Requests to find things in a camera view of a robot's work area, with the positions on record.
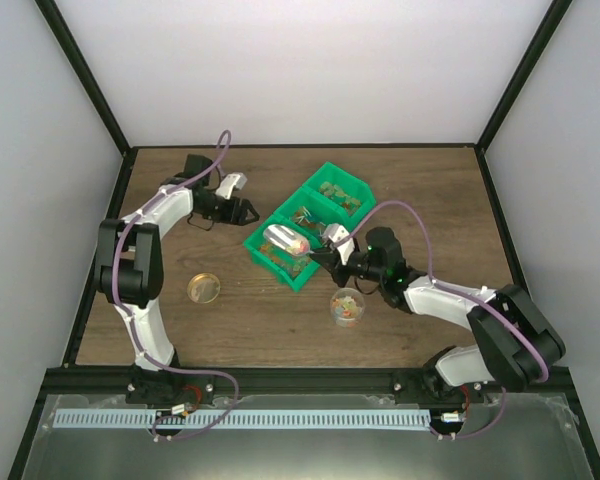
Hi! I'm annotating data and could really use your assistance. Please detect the green bin star gummies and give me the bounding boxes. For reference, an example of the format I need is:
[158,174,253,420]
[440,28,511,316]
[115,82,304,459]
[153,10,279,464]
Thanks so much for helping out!
[243,214,319,292]

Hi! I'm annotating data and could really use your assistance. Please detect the metal scoop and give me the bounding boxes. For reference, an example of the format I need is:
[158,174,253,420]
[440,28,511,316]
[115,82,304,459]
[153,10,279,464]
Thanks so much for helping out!
[263,223,324,257]

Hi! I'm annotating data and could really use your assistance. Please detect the clear plastic jar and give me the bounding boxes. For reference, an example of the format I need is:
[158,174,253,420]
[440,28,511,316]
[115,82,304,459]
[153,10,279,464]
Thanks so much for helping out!
[329,288,366,328]

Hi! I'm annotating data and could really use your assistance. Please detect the green bin lollipops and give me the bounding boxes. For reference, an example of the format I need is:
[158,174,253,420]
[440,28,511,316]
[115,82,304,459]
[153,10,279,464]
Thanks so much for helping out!
[274,187,349,245]

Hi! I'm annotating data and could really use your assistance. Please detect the green bin popsicle candies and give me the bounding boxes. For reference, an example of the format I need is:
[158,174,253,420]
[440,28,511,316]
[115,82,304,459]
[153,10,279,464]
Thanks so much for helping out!
[303,162,376,231]

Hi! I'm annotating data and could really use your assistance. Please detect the gold jar lid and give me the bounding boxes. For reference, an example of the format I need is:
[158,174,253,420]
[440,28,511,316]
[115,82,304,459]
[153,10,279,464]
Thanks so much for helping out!
[187,272,221,304]

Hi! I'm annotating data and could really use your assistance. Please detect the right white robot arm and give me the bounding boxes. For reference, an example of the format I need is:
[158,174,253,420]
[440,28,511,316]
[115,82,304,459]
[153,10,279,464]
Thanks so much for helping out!
[310,224,566,403]

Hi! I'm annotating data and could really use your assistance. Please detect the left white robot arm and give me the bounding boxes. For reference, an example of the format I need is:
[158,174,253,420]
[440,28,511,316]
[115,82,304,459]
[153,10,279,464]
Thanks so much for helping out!
[94,154,259,404]

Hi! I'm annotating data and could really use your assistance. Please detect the pile of popsicle candies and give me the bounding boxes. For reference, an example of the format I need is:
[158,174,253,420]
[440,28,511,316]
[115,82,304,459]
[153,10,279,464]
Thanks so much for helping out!
[318,181,361,216]

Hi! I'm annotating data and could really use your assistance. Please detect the pile of star gummies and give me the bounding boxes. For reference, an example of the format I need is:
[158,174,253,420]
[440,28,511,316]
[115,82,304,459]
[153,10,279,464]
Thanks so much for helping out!
[258,242,311,279]

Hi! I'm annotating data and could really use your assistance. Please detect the pile of lollipops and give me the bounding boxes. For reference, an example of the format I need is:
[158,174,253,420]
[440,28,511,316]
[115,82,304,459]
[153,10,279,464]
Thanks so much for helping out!
[290,206,327,237]

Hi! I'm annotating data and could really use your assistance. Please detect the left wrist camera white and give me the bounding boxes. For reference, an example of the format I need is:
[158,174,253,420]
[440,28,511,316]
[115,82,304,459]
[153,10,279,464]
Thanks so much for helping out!
[215,172,247,200]

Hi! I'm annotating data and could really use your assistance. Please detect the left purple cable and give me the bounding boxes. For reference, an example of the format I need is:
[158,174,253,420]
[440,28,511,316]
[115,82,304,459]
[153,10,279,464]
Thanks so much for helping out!
[110,129,241,441]

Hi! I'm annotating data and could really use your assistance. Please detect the purple cable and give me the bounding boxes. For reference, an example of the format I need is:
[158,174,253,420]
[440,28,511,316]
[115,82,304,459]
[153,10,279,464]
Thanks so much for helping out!
[110,129,241,441]
[337,199,551,441]

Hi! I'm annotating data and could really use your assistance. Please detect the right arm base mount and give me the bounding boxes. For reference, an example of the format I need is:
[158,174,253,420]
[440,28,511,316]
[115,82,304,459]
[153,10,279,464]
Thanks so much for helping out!
[390,354,479,408]

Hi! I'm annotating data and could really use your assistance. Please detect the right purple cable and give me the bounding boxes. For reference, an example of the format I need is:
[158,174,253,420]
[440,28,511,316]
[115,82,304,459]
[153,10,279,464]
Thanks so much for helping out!
[337,199,551,441]

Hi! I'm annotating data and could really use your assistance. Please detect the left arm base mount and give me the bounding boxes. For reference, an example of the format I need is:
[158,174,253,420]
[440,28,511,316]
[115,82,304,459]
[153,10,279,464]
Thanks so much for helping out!
[126,365,214,407]

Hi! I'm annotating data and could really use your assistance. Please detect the black aluminium frame rail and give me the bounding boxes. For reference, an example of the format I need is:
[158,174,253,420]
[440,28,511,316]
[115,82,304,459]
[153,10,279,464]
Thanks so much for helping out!
[39,367,571,401]

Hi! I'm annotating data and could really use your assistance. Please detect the light blue cable duct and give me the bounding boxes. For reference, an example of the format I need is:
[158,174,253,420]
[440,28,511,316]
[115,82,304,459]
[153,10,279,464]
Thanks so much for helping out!
[53,408,431,431]

